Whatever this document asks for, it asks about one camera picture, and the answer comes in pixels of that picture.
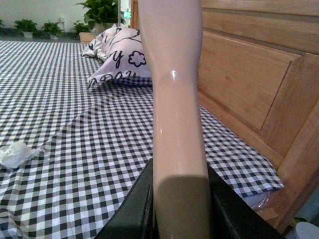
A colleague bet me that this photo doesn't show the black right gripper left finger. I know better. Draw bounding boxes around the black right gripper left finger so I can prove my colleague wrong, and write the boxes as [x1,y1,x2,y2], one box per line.
[95,159,157,239]

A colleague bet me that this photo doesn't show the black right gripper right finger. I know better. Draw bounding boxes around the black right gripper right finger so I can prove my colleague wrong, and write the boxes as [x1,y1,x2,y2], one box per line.
[207,166,284,239]

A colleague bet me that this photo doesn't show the beige hand brush black bristles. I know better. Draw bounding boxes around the beige hand brush black bristles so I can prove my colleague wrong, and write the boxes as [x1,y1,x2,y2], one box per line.
[138,0,213,239]

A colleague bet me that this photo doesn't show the checkered black white bedsheet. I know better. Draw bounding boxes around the checkered black white bedsheet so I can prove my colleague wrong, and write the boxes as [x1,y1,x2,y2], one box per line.
[0,40,286,239]

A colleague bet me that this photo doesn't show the crumpled white tissue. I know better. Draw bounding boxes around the crumpled white tissue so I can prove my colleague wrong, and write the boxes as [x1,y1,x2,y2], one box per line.
[0,141,45,169]

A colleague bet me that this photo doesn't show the wooden headboard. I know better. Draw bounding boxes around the wooden headboard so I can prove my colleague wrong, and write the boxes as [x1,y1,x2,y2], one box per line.
[130,0,319,234]

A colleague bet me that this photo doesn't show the white pillow black doodles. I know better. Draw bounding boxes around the white pillow black doodles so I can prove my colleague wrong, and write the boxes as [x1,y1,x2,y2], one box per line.
[81,27,152,91]

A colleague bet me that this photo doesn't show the small potted plant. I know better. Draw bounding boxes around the small potted plant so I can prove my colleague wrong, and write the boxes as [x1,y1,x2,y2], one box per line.
[15,19,37,38]
[73,20,91,34]
[42,22,63,39]

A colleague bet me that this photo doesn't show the large potted green plant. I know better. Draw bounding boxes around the large potted green plant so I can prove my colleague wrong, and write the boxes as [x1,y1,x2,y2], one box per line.
[77,0,125,36]

